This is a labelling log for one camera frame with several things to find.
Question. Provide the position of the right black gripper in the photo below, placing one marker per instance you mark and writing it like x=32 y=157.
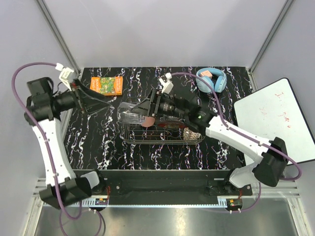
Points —
x=151 y=105

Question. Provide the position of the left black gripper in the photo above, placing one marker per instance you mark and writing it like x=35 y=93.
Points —
x=90 y=101

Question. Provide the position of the small pink cup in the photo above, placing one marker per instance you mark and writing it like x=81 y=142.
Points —
x=148 y=122

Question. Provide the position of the clear drinking glass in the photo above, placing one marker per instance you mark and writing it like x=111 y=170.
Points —
x=127 y=116

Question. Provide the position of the wire dish rack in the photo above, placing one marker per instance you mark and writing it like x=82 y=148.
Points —
x=154 y=135

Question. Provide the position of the beige patterned bowl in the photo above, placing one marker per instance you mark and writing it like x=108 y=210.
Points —
x=189 y=135

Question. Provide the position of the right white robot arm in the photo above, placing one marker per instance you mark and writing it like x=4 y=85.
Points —
x=269 y=156

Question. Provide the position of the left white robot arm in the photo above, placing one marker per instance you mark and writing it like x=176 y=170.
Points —
x=44 y=108

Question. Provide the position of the orange book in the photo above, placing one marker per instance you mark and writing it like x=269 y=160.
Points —
x=108 y=86

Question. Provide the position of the pink cube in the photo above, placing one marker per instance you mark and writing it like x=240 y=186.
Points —
x=205 y=73

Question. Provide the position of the light blue headphones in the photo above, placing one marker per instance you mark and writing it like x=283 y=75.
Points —
x=217 y=82

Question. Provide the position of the white whiteboard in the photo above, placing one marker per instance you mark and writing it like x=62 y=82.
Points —
x=274 y=111

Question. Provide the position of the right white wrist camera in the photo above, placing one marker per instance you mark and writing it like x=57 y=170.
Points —
x=166 y=83

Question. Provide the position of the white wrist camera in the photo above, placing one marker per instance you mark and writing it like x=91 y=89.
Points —
x=166 y=83
x=65 y=72

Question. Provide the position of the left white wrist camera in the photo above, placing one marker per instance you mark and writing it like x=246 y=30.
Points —
x=65 y=72

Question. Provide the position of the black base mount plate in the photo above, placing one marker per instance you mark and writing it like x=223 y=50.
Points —
x=122 y=182

